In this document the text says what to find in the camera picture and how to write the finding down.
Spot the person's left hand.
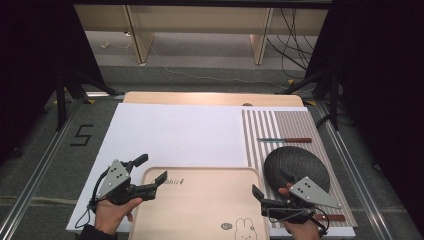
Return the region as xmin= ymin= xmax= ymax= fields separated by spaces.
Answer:
xmin=94 ymin=196 xmax=145 ymax=236

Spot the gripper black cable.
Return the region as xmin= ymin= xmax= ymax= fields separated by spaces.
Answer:
xmin=74 ymin=167 xmax=112 ymax=230
xmin=312 ymin=206 xmax=331 ymax=237

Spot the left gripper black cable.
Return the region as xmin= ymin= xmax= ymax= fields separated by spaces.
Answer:
xmin=74 ymin=167 xmax=112 ymax=230

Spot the bundle of black floor cables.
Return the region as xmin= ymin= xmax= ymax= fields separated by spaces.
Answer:
xmin=265 ymin=7 xmax=316 ymax=80

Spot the striped beige placemat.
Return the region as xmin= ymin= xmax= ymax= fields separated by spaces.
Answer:
xmin=241 ymin=106 xmax=359 ymax=230

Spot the person's right hand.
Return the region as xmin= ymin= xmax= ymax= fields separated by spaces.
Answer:
xmin=277 ymin=185 xmax=322 ymax=240

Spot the white board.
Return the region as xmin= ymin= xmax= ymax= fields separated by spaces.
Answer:
xmin=65 ymin=102 xmax=357 ymax=239

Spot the person's dark left sleeve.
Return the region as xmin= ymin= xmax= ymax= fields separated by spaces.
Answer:
xmin=77 ymin=224 xmax=118 ymax=240

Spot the knife with red-brown handle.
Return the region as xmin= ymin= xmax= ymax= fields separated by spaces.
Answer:
xmin=256 ymin=137 xmax=313 ymax=144

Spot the beige wooden bench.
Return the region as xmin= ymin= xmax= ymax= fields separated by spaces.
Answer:
xmin=73 ymin=4 xmax=330 ymax=66

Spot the black curtain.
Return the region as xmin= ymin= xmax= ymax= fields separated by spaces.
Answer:
xmin=304 ymin=0 xmax=424 ymax=234
xmin=0 ymin=0 xmax=105 ymax=168

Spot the black metal stand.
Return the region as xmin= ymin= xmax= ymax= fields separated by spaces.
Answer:
xmin=274 ymin=65 xmax=342 ymax=132
xmin=54 ymin=65 xmax=126 ymax=132

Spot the metal floor rail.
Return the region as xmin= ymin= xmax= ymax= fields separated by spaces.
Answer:
xmin=0 ymin=99 xmax=84 ymax=240
xmin=313 ymin=99 xmax=395 ymax=240

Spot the beige tray with rabbit print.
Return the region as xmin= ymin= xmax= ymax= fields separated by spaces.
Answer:
xmin=128 ymin=166 xmax=271 ymax=240

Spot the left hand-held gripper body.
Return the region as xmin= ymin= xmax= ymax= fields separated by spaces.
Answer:
xmin=88 ymin=159 xmax=158 ymax=211

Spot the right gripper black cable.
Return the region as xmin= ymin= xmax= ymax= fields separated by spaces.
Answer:
xmin=312 ymin=206 xmax=331 ymax=237

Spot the light wooden table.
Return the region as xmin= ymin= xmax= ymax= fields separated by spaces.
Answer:
xmin=122 ymin=91 xmax=305 ymax=108

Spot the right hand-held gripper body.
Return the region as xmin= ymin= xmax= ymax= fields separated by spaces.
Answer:
xmin=260 ymin=176 xmax=342 ymax=225

